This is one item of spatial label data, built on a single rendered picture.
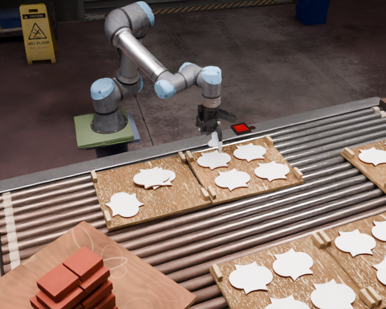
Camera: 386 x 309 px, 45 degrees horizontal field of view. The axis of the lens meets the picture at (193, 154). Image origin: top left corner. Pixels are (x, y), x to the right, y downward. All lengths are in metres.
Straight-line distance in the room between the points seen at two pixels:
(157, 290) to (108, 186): 0.67
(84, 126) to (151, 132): 1.62
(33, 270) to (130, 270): 0.30
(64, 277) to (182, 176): 0.97
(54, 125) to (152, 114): 0.86
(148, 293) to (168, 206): 0.51
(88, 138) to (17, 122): 2.11
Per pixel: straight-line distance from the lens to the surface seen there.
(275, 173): 2.01
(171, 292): 1.43
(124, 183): 1.97
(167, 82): 1.81
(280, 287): 1.60
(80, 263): 1.16
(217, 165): 2.03
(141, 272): 1.48
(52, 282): 1.13
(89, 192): 1.98
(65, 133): 4.13
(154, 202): 1.86
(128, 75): 2.31
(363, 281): 1.68
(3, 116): 4.55
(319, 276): 1.65
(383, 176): 2.14
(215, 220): 1.81
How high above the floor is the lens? 2.16
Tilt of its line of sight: 35 degrees down
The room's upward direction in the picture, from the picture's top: straight up
